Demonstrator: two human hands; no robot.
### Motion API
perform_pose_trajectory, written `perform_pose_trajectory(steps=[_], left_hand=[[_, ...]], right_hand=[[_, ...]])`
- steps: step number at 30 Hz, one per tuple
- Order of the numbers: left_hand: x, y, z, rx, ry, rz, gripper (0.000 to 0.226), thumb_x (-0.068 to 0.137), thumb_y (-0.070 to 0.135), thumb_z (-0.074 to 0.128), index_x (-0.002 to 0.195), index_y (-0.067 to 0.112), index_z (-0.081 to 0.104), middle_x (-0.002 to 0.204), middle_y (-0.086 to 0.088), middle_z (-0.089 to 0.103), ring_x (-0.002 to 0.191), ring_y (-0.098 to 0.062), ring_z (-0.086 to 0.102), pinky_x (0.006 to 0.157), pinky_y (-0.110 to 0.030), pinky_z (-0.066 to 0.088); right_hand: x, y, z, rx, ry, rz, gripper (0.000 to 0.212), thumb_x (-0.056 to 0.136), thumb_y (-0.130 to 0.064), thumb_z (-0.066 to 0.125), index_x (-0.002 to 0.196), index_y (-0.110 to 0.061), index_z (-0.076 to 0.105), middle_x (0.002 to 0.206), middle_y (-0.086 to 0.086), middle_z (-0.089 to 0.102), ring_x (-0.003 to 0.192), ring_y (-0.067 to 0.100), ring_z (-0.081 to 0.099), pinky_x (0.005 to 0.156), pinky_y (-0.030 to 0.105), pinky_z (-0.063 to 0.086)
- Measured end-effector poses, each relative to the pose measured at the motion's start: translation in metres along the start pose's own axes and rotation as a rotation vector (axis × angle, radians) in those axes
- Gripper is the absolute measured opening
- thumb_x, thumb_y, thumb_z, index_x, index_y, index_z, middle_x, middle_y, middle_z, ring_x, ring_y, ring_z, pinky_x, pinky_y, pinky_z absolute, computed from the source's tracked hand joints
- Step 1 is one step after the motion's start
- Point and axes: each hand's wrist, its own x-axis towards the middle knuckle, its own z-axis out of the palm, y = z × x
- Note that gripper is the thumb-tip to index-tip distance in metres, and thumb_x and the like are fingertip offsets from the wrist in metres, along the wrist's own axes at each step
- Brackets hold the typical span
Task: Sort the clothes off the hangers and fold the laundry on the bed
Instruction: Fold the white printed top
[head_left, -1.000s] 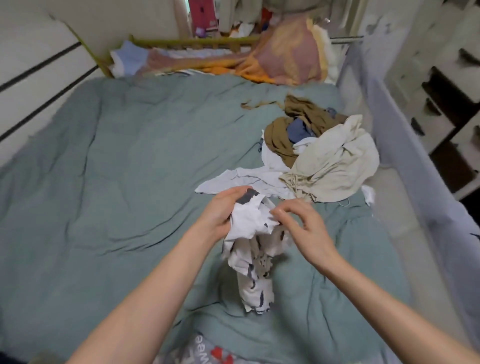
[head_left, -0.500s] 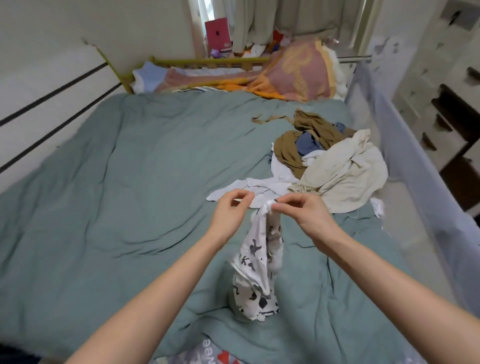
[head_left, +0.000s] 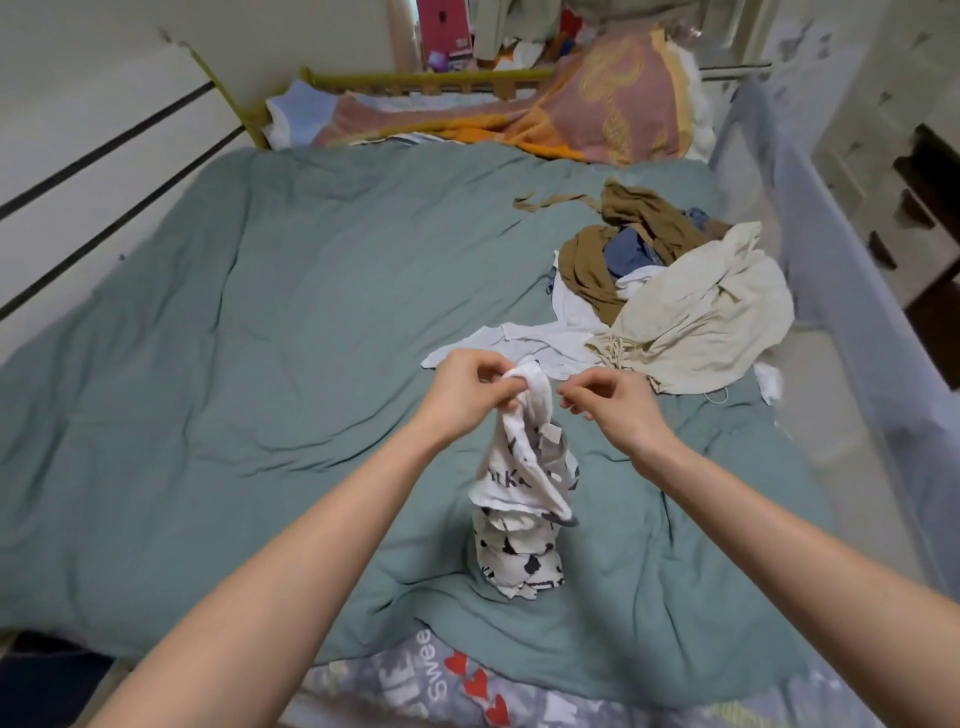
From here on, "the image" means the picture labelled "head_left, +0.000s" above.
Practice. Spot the person's right hand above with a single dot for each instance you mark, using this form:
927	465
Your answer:
622	409

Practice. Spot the person's left hand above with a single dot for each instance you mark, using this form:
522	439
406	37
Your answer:
459	394

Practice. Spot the person's left thumb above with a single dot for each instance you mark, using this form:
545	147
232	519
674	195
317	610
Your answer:
504	394

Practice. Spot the person's right thumb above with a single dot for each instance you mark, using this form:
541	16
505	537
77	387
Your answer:
581	411

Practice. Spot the white black-patterned garment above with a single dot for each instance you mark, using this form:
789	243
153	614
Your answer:
525	487

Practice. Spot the person's left forearm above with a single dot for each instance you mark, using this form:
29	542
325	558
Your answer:
277	581

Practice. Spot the person's right forearm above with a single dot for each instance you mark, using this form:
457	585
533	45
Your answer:
814	574

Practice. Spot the cream beige garment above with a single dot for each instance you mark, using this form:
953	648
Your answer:
705	315

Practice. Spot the olive brown garment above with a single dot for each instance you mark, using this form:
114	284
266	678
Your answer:
607	247

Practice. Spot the blue garment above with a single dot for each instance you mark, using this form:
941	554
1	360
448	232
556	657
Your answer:
634	251

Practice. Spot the teal green duvet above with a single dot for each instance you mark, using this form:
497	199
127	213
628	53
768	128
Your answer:
300	375

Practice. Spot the grey heart-print bedsheet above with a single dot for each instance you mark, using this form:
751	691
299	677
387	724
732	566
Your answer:
480	686

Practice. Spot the pink orange patterned blanket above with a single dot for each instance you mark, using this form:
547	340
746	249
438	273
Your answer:
585	105

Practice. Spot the light blue pillow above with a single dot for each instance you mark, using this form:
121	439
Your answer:
300	112

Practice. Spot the pink box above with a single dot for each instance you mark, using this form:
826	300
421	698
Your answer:
444	26

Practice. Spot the dark wooden cabinet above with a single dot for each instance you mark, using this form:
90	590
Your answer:
930	240

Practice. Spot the grey mesh bed guard rail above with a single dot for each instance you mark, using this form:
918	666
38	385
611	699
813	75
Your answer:
847	300

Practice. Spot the yellow wooden bed frame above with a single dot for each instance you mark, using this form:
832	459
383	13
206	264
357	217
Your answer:
360	82

